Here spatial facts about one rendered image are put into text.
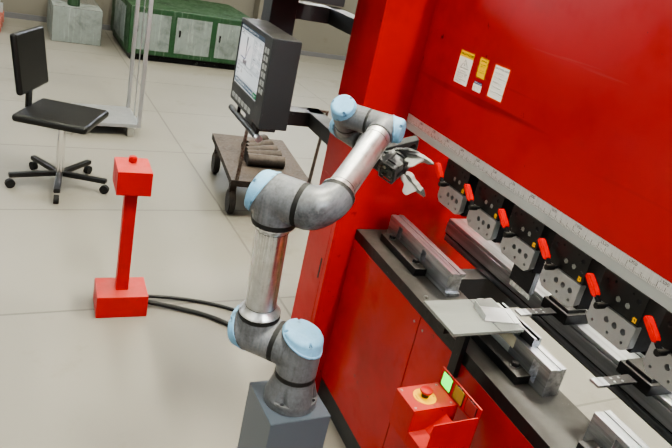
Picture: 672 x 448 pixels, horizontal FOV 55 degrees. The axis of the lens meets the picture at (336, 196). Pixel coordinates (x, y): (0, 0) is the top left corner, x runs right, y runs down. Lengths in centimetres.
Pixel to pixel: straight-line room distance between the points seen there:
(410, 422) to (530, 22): 126
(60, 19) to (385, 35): 749
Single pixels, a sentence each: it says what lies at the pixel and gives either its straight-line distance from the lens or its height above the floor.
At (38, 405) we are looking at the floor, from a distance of 305.
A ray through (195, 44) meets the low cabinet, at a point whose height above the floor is 30.
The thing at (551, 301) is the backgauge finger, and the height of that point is 102.
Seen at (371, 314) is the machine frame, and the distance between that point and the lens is 268.
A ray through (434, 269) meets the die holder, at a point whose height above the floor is 93.
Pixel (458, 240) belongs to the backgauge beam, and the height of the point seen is 93.
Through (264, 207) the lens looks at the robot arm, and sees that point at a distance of 161.
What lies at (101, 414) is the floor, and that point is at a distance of 300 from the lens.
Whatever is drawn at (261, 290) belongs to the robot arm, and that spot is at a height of 110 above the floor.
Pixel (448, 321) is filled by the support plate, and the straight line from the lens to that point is 203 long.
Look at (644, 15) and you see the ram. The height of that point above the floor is 196.
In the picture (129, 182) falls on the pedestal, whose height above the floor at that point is 75.
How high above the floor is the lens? 197
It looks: 21 degrees down
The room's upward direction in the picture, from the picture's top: 13 degrees clockwise
